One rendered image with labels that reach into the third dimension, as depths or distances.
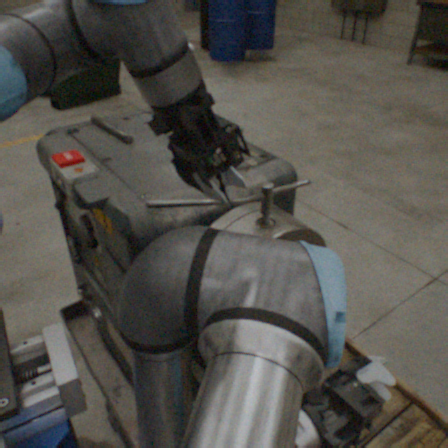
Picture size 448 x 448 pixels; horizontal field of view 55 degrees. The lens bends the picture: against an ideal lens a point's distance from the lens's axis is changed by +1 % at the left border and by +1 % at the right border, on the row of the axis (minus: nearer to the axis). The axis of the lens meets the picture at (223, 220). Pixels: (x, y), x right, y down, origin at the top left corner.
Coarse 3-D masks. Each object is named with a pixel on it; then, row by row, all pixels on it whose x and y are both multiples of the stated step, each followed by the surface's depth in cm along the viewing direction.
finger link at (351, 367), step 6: (354, 360) 70; (360, 360) 70; (366, 360) 72; (342, 366) 69; (348, 366) 69; (354, 366) 69; (360, 366) 70; (342, 372) 68; (348, 372) 68; (354, 372) 69; (336, 378) 69
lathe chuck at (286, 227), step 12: (252, 216) 85; (276, 216) 86; (288, 216) 88; (228, 228) 84; (240, 228) 83; (252, 228) 82; (264, 228) 82; (276, 228) 82; (288, 228) 82; (300, 228) 84; (312, 228) 88; (288, 240) 83; (300, 240) 85; (312, 240) 88; (324, 240) 91
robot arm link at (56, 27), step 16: (48, 0) 43; (64, 0) 42; (32, 16) 40; (48, 16) 42; (64, 16) 42; (48, 32) 40; (64, 32) 42; (80, 32) 42; (64, 48) 42; (80, 48) 43; (64, 64) 42; (80, 64) 45; (96, 64) 46
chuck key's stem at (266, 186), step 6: (264, 186) 78; (270, 186) 78; (264, 192) 79; (270, 192) 79; (270, 198) 79; (264, 204) 80; (270, 204) 80; (264, 210) 81; (270, 210) 81; (264, 216) 82; (264, 222) 83
